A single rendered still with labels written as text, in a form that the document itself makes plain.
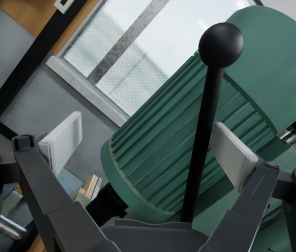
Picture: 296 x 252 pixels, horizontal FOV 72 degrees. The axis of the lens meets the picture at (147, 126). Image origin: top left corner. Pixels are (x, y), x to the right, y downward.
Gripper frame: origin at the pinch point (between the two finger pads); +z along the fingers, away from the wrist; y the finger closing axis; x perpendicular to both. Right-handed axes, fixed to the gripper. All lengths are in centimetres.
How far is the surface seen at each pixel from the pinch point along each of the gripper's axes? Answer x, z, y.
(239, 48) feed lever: 8.1, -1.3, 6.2
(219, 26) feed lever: 9.6, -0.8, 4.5
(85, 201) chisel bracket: -22.9, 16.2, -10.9
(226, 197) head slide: -12.4, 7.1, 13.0
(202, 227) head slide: -18.6, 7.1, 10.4
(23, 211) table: -31.4, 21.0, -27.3
